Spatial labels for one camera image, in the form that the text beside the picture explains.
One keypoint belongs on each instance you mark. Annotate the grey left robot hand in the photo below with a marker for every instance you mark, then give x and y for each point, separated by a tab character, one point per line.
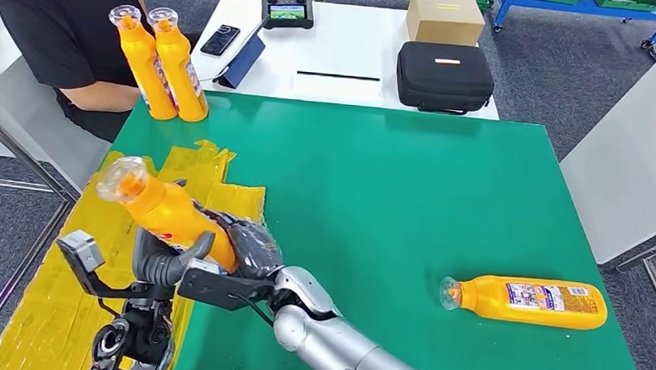
158	267

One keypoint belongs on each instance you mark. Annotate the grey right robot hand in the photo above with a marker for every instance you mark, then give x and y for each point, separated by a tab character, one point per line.
254	250

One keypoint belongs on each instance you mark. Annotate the orange bottle with clear cap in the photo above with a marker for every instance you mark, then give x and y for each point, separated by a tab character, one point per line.
140	67
164	211
485	298
179	69

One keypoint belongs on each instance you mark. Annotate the black smartphone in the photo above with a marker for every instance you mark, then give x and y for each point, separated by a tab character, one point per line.
220	40

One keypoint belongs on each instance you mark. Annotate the person's right forearm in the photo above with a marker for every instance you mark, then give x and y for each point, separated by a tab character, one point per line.
102	96

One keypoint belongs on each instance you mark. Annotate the yellow tape patch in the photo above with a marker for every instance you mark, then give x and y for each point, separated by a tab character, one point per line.
46	304

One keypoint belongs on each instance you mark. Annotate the tablet with blue cover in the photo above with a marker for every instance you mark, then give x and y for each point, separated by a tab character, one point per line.
244	62

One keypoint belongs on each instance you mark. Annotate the thin black strip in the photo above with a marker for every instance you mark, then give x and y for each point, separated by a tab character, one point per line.
338	76

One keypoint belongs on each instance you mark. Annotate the black remote controller with screen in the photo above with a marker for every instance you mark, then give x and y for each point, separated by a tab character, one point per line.
287	15

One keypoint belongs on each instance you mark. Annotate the black zippered carry case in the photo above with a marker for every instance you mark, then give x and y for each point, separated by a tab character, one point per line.
444	80

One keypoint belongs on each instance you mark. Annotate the person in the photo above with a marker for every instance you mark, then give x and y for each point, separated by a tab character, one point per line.
56	18

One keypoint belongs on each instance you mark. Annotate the brown cardboard box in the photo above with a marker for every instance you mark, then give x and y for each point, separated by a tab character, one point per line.
445	19

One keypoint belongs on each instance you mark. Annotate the white side table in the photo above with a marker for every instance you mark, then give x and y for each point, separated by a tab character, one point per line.
630	160

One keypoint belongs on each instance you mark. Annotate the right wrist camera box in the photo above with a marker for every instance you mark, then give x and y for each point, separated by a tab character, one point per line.
216	287

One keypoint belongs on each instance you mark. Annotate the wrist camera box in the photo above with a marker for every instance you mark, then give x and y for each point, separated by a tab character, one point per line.
80	252
216	287

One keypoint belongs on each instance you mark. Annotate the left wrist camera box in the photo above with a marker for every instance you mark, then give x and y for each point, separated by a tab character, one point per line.
80	252

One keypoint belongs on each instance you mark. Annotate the metal table frame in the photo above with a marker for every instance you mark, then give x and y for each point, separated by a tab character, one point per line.
71	195

